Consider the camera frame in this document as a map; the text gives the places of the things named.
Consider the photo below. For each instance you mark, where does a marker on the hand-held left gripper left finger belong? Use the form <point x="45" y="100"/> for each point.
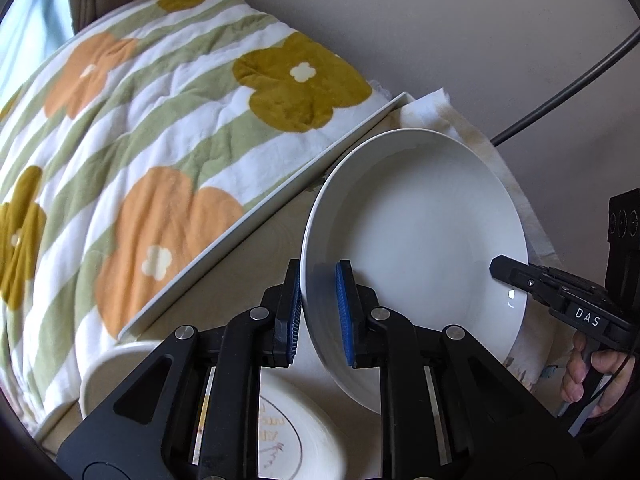
<point x="296" y="310"/>

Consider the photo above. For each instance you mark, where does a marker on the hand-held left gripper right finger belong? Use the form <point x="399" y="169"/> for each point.
<point x="344" y="310"/>

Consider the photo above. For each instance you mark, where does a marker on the flower print blanket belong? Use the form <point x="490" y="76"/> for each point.
<point x="150" y="110"/>

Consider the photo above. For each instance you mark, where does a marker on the window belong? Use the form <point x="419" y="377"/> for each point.
<point x="35" y="35"/>

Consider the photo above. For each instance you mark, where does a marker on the white floral tablecloth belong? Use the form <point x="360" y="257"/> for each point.
<point x="260" y="260"/>

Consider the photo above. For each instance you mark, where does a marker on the white plate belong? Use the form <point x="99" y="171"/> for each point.
<point x="415" y="220"/>

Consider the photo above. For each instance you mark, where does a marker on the white bowl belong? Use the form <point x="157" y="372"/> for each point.
<point x="105" y="375"/>

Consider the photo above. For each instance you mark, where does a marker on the duck print plate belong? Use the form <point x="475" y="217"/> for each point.
<point x="300" y="425"/>

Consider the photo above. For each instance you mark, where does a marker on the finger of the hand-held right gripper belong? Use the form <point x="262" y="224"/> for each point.
<point x="530" y="280"/>

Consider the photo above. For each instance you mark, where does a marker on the person's right hand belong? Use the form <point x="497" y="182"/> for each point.
<point x="572" y="375"/>

